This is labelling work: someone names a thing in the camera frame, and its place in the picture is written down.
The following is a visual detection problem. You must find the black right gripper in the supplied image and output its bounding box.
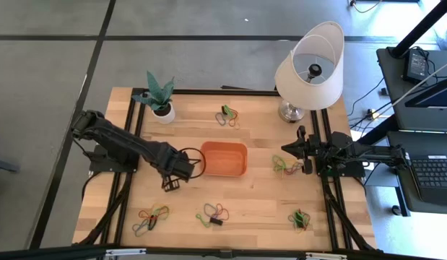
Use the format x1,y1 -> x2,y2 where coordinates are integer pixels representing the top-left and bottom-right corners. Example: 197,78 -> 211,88
280,125 -> 320,176

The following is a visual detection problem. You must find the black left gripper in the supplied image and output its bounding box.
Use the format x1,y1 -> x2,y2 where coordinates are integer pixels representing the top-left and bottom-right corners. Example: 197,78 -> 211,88
156,143 -> 204,181

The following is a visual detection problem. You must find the orange plastic bin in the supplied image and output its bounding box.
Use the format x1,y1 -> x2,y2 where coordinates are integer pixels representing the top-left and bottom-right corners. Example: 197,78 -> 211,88
200,141 -> 248,178

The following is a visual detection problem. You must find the white table lamp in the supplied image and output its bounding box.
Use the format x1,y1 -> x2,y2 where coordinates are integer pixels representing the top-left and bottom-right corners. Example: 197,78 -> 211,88
274,20 -> 346,124

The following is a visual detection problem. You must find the potted green plant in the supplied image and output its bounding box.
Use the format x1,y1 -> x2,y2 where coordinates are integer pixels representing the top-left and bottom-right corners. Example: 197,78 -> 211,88
131,70 -> 176,125

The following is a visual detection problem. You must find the black side desk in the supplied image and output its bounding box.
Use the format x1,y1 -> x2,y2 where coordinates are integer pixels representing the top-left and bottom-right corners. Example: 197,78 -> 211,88
376,46 -> 447,217

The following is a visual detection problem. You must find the black laptop keyboard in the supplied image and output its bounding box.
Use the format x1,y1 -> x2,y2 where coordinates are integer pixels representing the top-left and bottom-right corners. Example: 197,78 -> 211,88
406,154 -> 447,207

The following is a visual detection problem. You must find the black power adapter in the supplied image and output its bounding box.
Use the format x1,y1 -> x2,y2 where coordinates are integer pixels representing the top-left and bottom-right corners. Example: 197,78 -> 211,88
402,48 -> 430,85

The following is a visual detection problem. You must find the dark laptop screen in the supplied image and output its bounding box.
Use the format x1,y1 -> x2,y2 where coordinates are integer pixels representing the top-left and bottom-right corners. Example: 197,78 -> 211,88
404,74 -> 447,109

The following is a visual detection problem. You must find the black stand pole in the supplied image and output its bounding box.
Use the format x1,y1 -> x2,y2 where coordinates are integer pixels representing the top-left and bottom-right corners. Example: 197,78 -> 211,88
390,0 -> 447,59

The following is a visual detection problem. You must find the dark grey furniture foot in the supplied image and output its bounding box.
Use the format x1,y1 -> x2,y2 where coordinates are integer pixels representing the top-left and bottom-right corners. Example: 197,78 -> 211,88
0,157 -> 21,174

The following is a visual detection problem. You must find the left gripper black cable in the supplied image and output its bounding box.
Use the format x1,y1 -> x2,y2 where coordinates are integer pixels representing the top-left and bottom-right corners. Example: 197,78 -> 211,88
178,147 -> 207,180

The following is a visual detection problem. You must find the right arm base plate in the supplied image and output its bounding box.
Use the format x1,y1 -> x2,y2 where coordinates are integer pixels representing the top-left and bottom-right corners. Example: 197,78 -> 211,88
315,158 -> 367,178

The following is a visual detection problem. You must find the black aluminium table frame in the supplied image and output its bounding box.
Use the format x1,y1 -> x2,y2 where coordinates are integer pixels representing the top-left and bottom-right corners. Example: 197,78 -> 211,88
0,86 -> 447,260

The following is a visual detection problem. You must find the black floor cable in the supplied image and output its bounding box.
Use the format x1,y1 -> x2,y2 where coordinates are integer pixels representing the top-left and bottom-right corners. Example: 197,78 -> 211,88
347,77 -> 386,129

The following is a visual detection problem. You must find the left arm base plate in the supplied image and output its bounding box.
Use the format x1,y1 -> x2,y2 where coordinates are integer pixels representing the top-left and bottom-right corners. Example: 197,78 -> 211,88
88,144 -> 141,173

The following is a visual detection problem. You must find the silver aluminium bracket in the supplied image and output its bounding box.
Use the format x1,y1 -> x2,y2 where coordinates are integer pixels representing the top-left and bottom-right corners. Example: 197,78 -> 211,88
105,248 -> 147,258
305,252 -> 349,260

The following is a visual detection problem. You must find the thin white cable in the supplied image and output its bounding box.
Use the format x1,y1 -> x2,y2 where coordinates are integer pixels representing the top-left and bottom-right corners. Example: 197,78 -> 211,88
387,57 -> 447,109

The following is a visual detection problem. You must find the floor cable with plug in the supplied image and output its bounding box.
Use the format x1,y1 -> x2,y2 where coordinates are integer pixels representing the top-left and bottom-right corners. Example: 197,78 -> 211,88
348,0 -> 383,14

